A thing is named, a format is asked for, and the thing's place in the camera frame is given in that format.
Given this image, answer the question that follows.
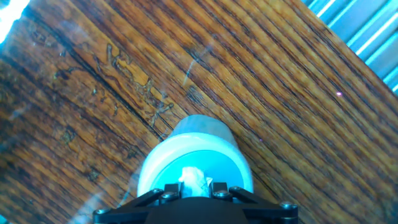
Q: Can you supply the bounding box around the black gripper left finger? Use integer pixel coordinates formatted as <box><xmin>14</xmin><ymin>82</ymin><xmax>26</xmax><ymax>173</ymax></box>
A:
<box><xmin>93</xmin><ymin>182</ymin><xmax>183</xmax><ymax>224</ymax></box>

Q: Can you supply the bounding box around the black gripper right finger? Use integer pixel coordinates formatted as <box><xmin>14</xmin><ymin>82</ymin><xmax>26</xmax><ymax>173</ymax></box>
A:
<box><xmin>211</xmin><ymin>182</ymin><xmax>299</xmax><ymax>224</ymax></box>

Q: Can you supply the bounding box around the white paper ball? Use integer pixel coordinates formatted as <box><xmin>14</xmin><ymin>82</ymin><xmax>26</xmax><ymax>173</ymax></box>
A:
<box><xmin>178</xmin><ymin>166</ymin><xmax>214</xmax><ymax>198</ymax></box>

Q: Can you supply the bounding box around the small white trash can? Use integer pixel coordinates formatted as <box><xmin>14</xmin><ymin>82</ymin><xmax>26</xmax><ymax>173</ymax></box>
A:
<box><xmin>136</xmin><ymin>114</ymin><xmax>254</xmax><ymax>198</ymax></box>

